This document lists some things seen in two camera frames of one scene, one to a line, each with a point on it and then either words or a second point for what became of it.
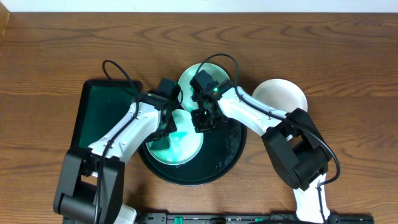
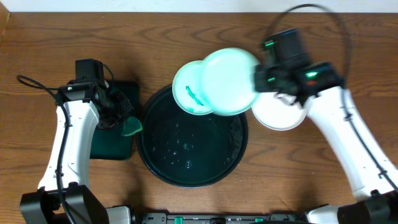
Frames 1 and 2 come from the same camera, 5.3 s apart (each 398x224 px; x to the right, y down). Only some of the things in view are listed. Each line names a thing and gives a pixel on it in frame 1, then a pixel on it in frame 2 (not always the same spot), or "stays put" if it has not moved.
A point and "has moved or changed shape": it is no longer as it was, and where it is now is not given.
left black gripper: [163, 137] → [118, 107]
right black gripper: [199, 126] → [260, 73]
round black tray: [222, 151] stays put
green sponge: [175, 137] has moved or changed shape
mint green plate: [181, 145] → [227, 80]
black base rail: [252, 218] stays put
